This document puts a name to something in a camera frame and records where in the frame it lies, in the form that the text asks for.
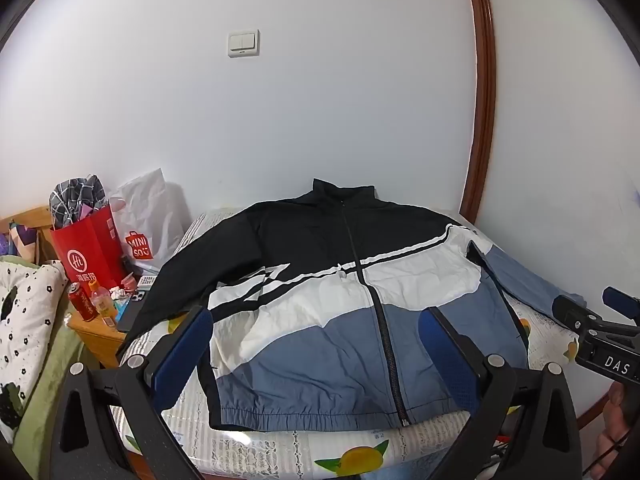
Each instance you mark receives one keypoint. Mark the white floral pillow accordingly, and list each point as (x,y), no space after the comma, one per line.
(25,320)

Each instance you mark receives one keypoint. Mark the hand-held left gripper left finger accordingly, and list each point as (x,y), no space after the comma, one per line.
(184,357)

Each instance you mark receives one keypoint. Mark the white remote control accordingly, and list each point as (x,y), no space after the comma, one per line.
(146,281)

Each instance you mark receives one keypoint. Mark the wooden headboard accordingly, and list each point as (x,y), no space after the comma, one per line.
(30,217)

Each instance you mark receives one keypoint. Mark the fruit print lace tablecloth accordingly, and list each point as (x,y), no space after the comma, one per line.
(350,455)

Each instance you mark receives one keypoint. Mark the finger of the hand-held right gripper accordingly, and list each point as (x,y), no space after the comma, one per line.
(572,310)
(620,299)

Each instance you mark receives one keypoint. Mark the white plastic shopping bag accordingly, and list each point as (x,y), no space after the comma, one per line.
(150,220)

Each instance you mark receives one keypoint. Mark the brown wooden door frame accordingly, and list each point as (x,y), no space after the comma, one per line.
(482,110)

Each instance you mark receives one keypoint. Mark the grey plaid garment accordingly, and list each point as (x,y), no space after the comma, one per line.
(75,200)

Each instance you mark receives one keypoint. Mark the purple patterned cushion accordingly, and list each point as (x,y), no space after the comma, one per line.
(20,240)

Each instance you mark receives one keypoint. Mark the red paper bag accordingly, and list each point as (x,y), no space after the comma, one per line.
(87,250)

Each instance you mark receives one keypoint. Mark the wooden nightstand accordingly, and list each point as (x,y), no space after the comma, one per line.
(97,340)

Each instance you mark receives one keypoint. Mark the green blanket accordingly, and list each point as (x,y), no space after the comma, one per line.
(47,380)

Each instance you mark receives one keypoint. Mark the person's right hand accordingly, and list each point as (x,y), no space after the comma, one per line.
(616,415)

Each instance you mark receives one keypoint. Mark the black white blue zip jacket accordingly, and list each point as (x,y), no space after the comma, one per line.
(300,335)

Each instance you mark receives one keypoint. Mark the red soda can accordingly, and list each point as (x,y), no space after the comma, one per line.
(83,302)

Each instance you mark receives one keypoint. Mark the white wall light switch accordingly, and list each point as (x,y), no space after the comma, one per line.
(244,43)

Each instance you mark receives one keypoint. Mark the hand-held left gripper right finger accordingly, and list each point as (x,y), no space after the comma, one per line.
(446,357)

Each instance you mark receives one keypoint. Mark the dark smartphone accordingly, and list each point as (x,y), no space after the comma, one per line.
(131,316)

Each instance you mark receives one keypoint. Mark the orange drink bottle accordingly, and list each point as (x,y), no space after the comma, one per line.
(102,302)

